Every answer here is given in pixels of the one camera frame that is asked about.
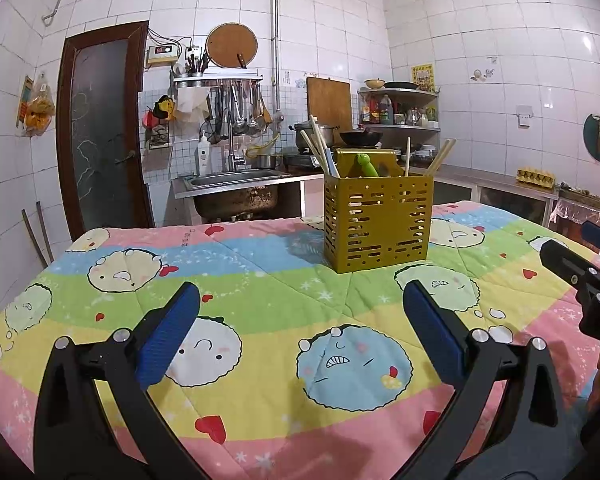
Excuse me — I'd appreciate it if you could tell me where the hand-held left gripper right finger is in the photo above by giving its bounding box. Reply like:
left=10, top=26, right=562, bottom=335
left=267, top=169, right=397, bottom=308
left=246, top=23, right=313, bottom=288
left=390, top=280, right=570, bottom=480

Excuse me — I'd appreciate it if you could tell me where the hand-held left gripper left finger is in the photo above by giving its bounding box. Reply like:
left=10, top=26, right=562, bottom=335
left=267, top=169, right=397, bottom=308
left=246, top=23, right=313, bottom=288
left=34, top=281, right=211, bottom=480

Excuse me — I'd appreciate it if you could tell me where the yellow perforated utensil holder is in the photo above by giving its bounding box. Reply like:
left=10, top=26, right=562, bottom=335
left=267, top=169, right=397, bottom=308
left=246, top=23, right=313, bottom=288
left=323, top=148, right=433, bottom=274

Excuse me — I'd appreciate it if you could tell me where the green frog handle utensil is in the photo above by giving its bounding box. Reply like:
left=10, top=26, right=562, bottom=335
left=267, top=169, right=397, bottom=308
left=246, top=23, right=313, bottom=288
left=355, top=152, right=381, bottom=179

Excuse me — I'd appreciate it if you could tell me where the metal cup with utensils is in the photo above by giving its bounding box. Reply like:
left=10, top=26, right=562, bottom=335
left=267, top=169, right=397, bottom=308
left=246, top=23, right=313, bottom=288
left=182, top=55, right=208, bottom=78

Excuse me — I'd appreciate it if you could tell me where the yellow egg carton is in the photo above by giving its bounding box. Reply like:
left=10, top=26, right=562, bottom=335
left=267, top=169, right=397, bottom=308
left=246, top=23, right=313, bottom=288
left=516, top=167, right=557, bottom=190

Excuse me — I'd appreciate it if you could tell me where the colourful cartoon printed blanket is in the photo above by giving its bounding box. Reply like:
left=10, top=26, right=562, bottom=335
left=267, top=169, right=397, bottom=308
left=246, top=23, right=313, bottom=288
left=0, top=200, right=600, bottom=480

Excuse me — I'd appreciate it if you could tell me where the kitchen counter cabinet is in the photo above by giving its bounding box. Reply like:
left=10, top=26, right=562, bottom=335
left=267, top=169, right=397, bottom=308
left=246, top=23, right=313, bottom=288
left=300, top=162, right=559, bottom=226

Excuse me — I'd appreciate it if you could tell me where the leaning wooden stick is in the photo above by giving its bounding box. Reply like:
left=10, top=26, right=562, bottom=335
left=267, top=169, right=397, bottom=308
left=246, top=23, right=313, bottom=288
left=21, top=208, right=48, bottom=268
left=36, top=201, right=56, bottom=263

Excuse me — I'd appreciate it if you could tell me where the stainless steel sink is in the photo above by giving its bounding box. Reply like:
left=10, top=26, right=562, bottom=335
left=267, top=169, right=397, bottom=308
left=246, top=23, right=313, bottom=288
left=172, top=169, right=302, bottom=220

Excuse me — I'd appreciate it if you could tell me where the white soap bottle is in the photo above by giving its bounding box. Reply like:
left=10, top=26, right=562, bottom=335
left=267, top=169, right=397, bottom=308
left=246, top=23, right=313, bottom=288
left=196, top=135, right=213, bottom=176

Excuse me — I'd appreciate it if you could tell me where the steel faucet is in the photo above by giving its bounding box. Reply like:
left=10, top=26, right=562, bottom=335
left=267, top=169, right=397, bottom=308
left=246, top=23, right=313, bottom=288
left=224, top=110, right=246, bottom=173

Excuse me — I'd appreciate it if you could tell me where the metal corner shelf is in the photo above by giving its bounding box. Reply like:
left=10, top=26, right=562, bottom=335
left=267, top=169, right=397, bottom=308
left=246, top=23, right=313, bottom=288
left=356, top=87, right=442, bottom=153

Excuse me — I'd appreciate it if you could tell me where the black wok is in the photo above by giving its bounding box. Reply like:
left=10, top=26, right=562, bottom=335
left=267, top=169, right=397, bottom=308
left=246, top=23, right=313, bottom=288
left=339, top=129, right=384, bottom=148

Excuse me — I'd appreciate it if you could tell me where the brown frosted glass door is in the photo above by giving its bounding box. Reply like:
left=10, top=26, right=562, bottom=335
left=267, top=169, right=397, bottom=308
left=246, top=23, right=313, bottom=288
left=56, top=21, right=155, bottom=242

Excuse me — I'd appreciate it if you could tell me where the gas stove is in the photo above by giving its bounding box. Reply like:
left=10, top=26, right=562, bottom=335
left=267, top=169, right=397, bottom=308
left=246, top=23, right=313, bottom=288
left=280, top=147, right=331, bottom=173

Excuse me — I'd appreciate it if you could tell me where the steel pot with lid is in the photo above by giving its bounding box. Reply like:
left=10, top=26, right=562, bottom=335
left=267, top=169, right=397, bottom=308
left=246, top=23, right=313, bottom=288
left=289, top=121, right=341, bottom=150

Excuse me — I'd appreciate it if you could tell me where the white hanging cloth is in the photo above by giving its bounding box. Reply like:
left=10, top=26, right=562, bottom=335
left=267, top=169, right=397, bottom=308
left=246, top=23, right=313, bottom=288
left=175, top=87, right=208, bottom=123

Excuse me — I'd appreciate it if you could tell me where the row of hanging ladles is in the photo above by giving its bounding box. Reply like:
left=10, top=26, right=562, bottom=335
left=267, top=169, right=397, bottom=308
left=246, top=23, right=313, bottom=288
left=207, top=82, right=273, bottom=143

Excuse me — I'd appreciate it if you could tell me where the rectangular wooden cutting board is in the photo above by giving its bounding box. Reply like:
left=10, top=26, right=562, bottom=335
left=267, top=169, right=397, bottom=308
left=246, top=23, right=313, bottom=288
left=306, top=76, right=353, bottom=133

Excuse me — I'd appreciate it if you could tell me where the hanging plastic bag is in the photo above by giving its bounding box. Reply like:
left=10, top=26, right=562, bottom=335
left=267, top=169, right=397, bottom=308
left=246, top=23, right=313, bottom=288
left=24, top=72, right=57, bottom=137

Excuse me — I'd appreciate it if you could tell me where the colourful hanging board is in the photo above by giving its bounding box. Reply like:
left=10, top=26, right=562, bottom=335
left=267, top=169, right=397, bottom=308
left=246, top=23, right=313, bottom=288
left=16, top=75, right=35, bottom=128

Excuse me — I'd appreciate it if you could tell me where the round wooden cutting board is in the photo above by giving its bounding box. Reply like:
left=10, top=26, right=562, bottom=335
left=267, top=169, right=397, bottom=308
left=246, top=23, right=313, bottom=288
left=205, top=23, right=258, bottom=69

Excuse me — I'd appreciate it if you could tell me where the yellow wall poster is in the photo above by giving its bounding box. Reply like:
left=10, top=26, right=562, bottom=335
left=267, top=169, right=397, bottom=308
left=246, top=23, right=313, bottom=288
left=411, top=63, right=435, bottom=93

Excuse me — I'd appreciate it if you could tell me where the metal wall rack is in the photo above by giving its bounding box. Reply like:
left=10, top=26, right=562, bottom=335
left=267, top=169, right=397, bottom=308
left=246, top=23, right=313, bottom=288
left=172, top=71, right=263, bottom=91

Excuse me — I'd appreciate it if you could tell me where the white wall controller box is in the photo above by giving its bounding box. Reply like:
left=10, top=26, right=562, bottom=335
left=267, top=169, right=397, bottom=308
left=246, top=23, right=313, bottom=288
left=146, top=44, right=182, bottom=65

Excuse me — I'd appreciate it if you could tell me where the metal wall pipe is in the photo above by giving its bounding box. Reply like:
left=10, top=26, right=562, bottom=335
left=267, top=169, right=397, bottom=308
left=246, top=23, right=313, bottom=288
left=42, top=0, right=282, bottom=122

